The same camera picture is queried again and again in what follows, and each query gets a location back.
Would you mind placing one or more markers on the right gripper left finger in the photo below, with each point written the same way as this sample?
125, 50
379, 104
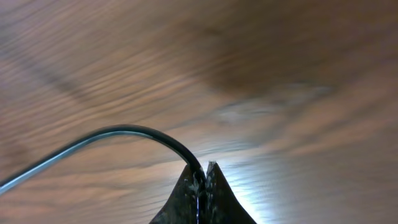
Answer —
182, 205

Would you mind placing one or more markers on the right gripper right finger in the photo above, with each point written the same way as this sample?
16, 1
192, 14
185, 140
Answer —
222, 205

